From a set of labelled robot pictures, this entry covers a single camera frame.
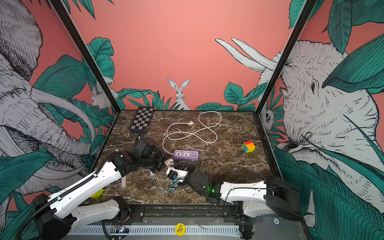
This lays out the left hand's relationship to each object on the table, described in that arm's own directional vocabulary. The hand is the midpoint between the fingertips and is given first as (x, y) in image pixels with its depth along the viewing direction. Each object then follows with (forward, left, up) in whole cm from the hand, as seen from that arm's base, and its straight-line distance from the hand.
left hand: (174, 157), depth 73 cm
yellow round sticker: (-28, -2, -19) cm, 34 cm away
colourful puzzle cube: (+14, -46, -15) cm, 50 cm away
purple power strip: (+10, -5, -17) cm, 21 cm away
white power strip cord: (+28, -9, -20) cm, 36 cm away
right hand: (-2, 0, 0) cm, 2 cm away
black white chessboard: (+40, +29, -17) cm, 52 cm away
